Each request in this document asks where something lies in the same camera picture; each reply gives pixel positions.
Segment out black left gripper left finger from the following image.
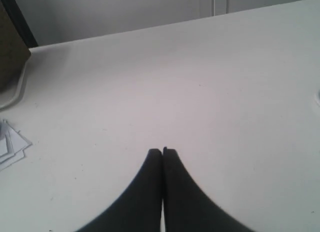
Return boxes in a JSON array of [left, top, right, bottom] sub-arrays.
[[79, 149, 163, 232]]

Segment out white cable on table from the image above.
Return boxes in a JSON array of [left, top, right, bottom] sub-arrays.
[[0, 48, 32, 110]]

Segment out white paper sheets stack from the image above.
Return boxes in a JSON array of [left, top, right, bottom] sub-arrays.
[[0, 120, 32, 171]]

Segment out dark vertical post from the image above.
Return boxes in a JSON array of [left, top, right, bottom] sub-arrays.
[[0, 0, 39, 48]]

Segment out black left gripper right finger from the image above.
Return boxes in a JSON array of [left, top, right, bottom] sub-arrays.
[[162, 147, 251, 232]]

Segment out white cabinet doors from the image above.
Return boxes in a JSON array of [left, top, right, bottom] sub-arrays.
[[15, 0, 300, 46]]

